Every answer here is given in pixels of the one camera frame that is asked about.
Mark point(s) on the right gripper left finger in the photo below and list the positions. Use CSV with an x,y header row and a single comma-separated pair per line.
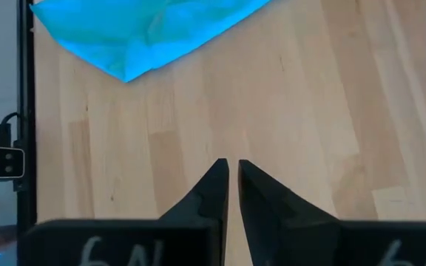
x,y
198,229

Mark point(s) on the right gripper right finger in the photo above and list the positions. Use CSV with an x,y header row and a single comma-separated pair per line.
x,y
279,229

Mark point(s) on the light blue microfiber towel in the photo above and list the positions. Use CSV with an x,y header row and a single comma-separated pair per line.
x,y
124,29

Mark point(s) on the table-level camera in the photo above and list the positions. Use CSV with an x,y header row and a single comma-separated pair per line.
x,y
9,162

